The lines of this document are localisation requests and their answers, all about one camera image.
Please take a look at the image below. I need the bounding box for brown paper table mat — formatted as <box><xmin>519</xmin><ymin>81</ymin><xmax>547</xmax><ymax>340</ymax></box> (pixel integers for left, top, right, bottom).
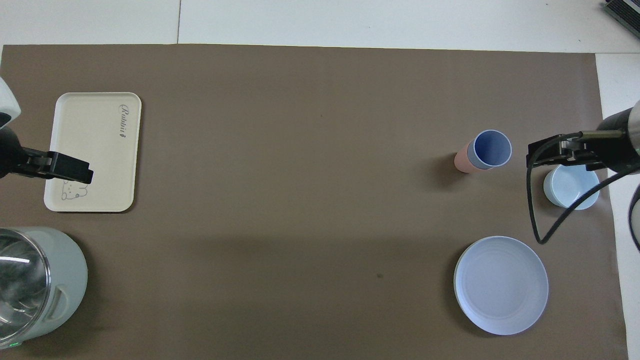
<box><xmin>0</xmin><ymin>44</ymin><xmax>630</xmax><ymax>360</ymax></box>

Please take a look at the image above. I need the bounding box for dark grey ribbed device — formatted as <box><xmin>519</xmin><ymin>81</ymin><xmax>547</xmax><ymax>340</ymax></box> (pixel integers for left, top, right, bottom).
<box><xmin>602</xmin><ymin>0</ymin><xmax>640</xmax><ymax>40</ymax></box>

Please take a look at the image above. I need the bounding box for glass pot lid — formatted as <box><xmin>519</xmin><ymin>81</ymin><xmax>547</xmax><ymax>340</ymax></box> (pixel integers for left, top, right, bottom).
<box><xmin>0</xmin><ymin>230</ymin><xmax>52</xmax><ymax>346</ymax></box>

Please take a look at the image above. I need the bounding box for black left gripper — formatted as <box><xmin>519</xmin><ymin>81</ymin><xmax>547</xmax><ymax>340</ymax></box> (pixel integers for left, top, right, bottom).
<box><xmin>0</xmin><ymin>127</ymin><xmax>94</xmax><ymax>184</ymax></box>

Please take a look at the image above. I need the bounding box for blue ribbed cup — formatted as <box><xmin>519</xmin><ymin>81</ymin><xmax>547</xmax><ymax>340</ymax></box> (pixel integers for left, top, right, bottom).
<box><xmin>472</xmin><ymin>129</ymin><xmax>513</xmax><ymax>170</ymax></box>

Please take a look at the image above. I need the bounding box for cream tray with rabbit print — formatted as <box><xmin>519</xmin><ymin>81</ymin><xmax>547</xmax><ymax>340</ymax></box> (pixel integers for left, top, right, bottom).
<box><xmin>43</xmin><ymin>92</ymin><xmax>142</xmax><ymax>213</ymax></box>

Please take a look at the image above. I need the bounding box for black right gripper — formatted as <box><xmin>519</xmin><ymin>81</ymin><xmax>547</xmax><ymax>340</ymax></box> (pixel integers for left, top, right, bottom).
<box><xmin>527</xmin><ymin>107</ymin><xmax>640</xmax><ymax>174</ymax></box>

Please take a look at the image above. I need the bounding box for light blue bowl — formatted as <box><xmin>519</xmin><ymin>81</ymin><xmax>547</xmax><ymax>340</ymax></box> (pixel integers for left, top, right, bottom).
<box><xmin>543</xmin><ymin>164</ymin><xmax>601</xmax><ymax>211</ymax></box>

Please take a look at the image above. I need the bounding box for pale green electric pot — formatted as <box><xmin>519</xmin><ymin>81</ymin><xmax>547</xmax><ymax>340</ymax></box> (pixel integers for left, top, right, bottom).
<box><xmin>0</xmin><ymin>226</ymin><xmax>89</xmax><ymax>351</ymax></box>

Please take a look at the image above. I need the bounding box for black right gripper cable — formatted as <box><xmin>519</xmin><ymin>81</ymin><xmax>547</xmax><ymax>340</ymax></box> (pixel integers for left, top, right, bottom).
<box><xmin>526</xmin><ymin>131</ymin><xmax>640</xmax><ymax>251</ymax></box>

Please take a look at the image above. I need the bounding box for pink cup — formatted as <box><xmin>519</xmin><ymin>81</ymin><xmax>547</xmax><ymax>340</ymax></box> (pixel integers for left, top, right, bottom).
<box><xmin>454</xmin><ymin>140</ymin><xmax>488</xmax><ymax>174</ymax></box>

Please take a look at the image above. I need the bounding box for light blue plate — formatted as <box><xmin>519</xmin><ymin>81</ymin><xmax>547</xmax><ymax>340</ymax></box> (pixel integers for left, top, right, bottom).
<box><xmin>453</xmin><ymin>236</ymin><xmax>549</xmax><ymax>336</ymax></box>

